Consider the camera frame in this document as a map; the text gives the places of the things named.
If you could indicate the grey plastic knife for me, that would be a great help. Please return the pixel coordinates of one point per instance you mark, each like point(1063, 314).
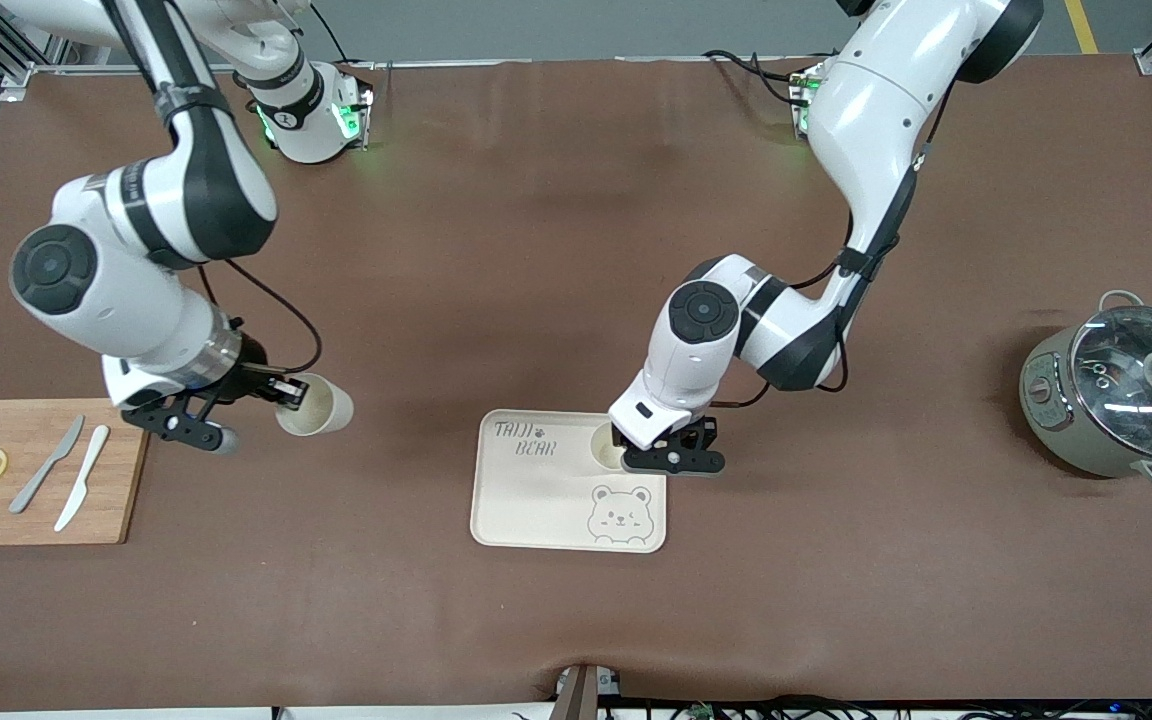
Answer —
point(46, 465)

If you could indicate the white plastic knife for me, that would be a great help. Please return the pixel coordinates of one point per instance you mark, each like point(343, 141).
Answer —
point(86, 470)

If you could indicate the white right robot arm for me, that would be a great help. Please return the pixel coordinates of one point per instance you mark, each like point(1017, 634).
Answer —
point(106, 290)

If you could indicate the glass lid with copper knob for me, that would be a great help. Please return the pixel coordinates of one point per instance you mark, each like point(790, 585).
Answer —
point(1126, 390)

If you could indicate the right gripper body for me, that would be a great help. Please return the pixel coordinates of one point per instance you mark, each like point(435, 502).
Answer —
point(249, 377)

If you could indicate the metal table edge bracket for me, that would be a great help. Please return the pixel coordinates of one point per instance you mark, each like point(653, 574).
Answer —
point(586, 690)

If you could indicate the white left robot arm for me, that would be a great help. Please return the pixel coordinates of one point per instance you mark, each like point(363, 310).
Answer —
point(876, 110)

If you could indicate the white IKEA cup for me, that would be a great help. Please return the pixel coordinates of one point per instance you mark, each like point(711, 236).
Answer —
point(604, 450)
point(326, 410)

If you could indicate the cream tray with bear print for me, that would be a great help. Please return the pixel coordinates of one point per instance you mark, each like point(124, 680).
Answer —
point(556, 510)

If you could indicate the grey-green electric cooking pot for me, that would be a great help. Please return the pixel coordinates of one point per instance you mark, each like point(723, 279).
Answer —
point(1066, 430)

